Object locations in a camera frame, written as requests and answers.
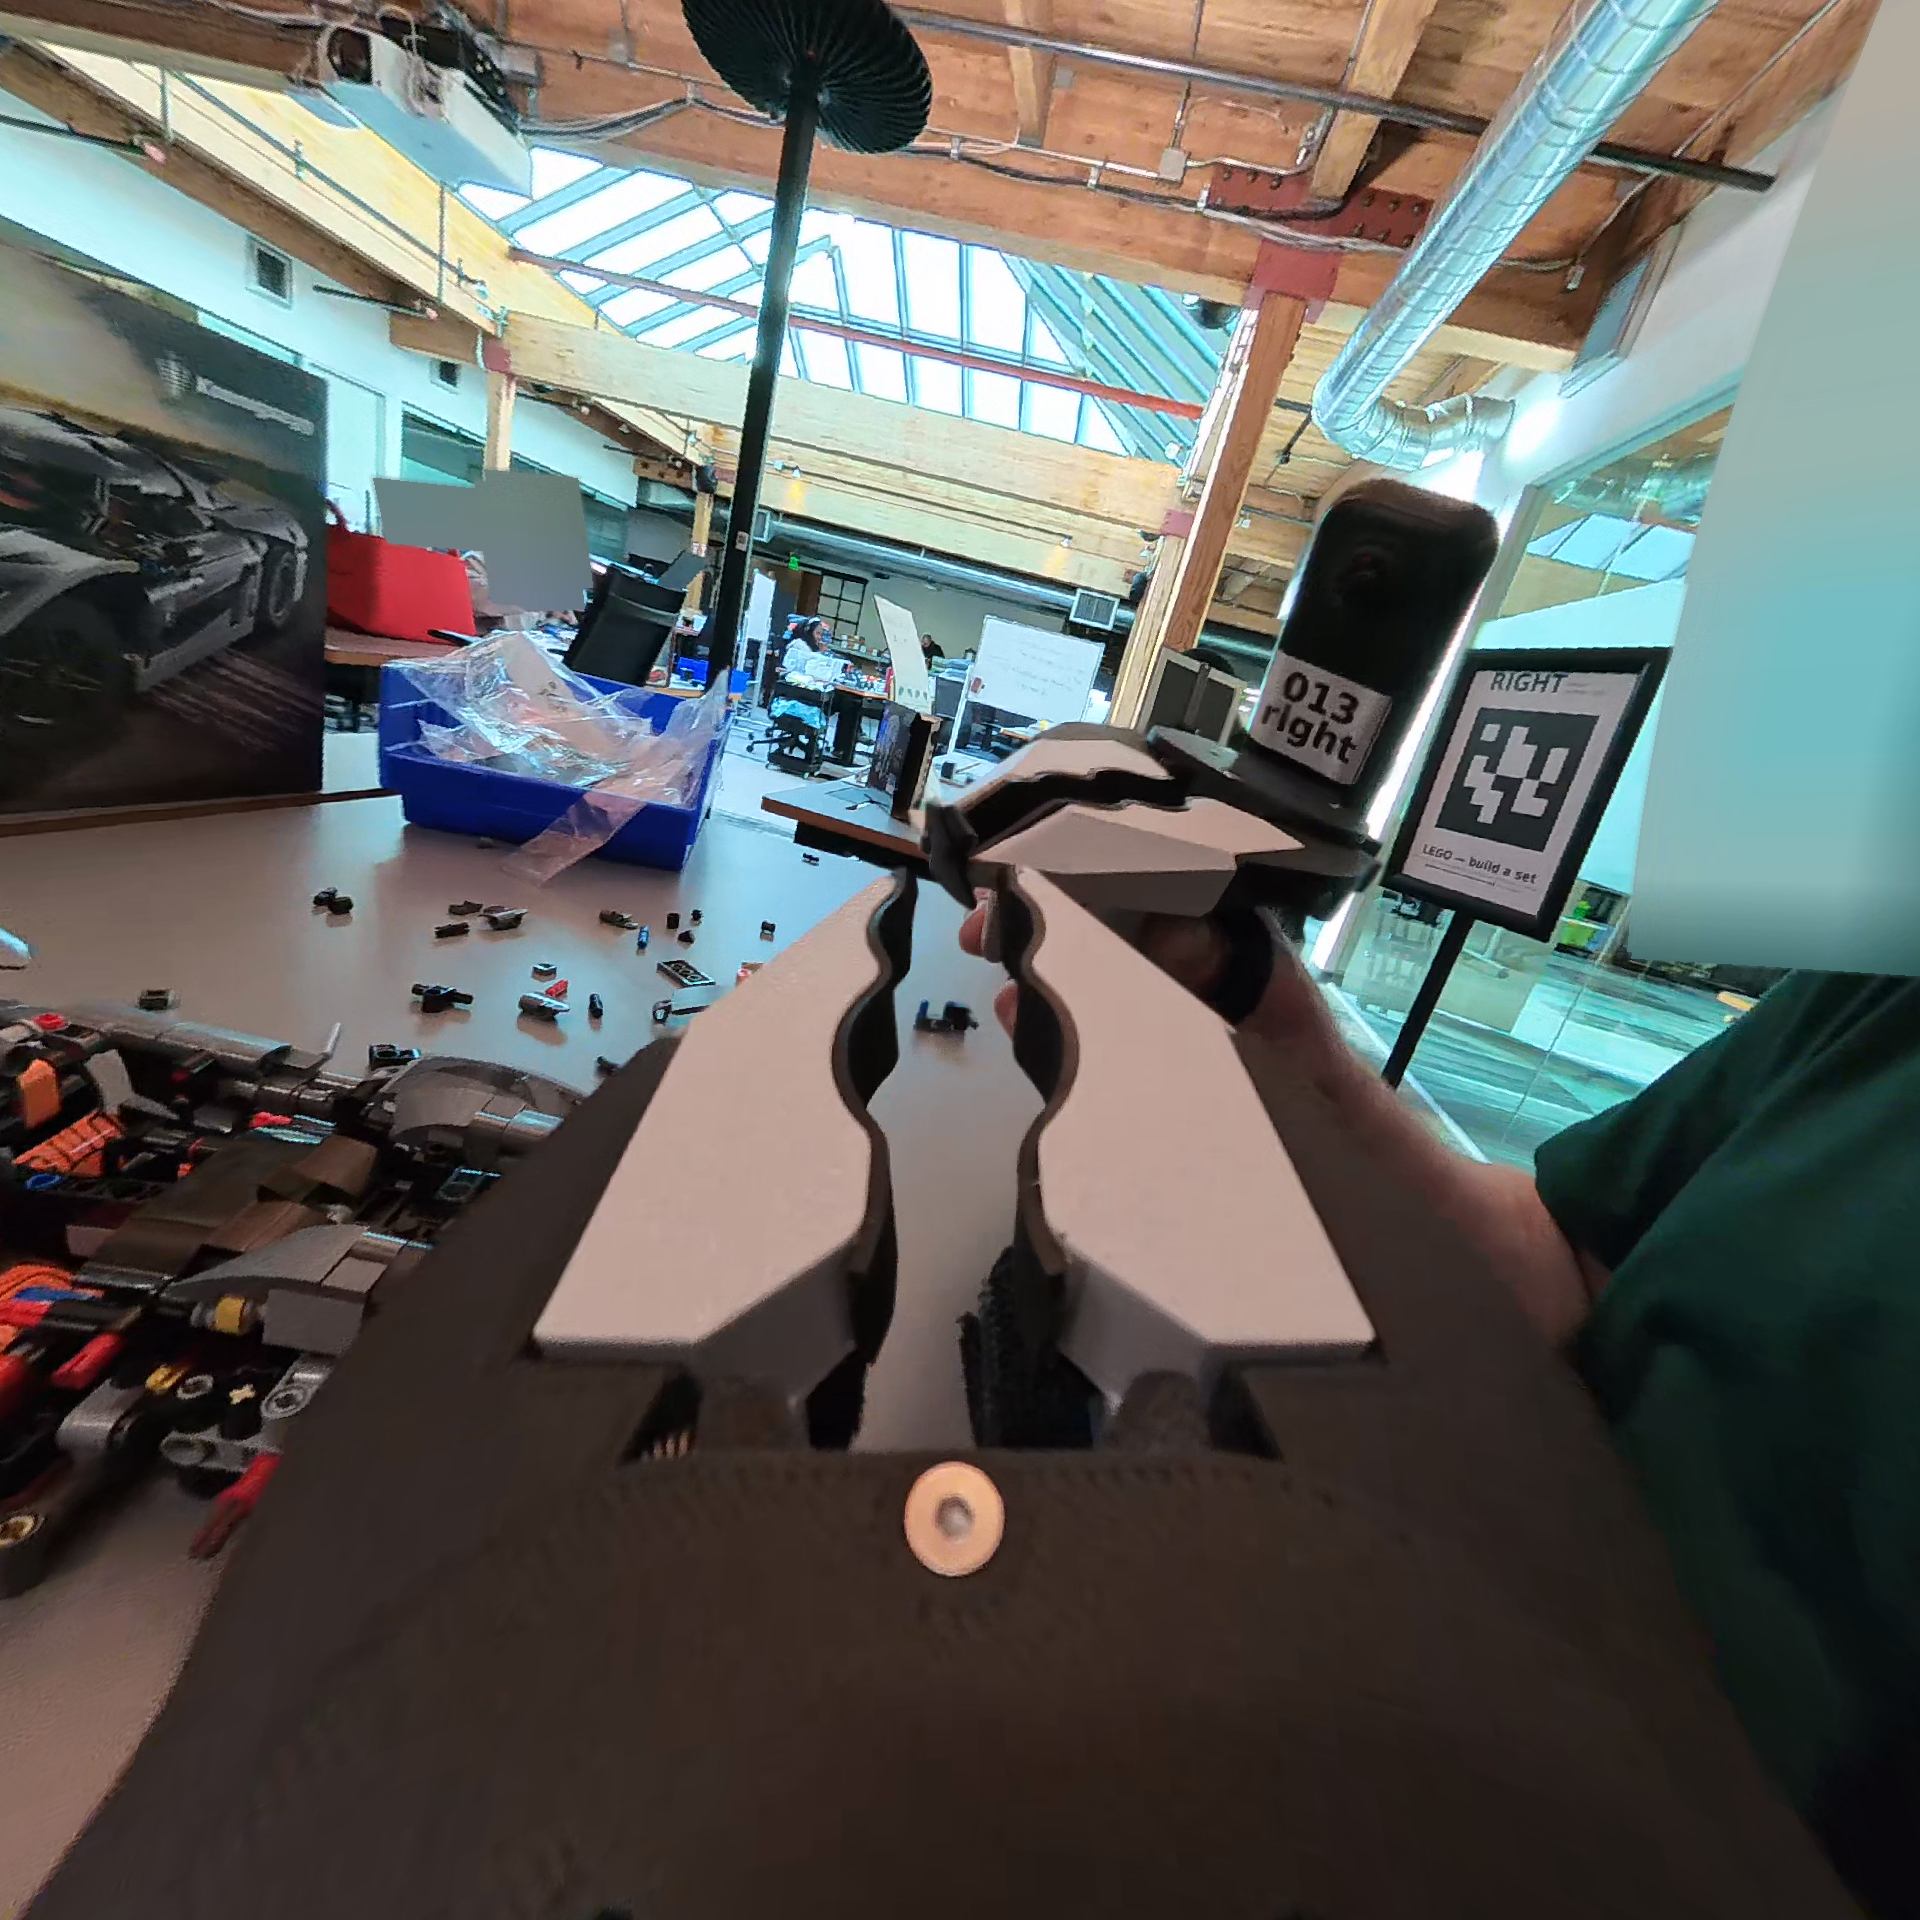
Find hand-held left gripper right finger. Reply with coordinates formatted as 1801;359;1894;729
977;868;1384;1447

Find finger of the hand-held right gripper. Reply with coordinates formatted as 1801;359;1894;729
960;797;1307;920
920;723;1205;888

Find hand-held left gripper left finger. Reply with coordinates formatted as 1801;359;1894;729
528;874;927;1457

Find person's right forearm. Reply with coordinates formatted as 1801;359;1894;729
1261;963;1603;1359

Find scattered small lego pieces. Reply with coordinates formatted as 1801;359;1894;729
134;885;981;1051

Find grey lego car model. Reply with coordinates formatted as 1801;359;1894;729
0;1007;597;1598

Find black lego set box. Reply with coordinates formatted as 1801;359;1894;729
0;238;330;820

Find person's right hand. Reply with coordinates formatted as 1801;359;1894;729
960;896;1367;1114

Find white whiteboard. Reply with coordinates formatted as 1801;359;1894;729
966;619;1106;738

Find black framed sign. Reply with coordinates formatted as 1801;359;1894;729
1382;648;1678;1088

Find dark background desk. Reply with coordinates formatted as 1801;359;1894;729
760;786;936;868

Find black office chair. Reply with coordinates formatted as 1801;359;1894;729
566;562;690;687

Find blue plastic bin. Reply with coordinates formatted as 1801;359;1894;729
377;655;727;874

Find black pole with ribbed disc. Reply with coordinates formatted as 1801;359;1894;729
679;0;936;687

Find clear plastic bags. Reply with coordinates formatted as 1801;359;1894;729
416;631;742;885

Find red bag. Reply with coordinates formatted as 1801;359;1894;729
325;503;481;641

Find white ceiling projector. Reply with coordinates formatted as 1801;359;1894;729
313;19;535;189

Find wooden post with red bracket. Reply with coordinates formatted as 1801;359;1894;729
1109;246;1347;729

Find silver air duct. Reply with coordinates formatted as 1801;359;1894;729
1307;0;1728;472

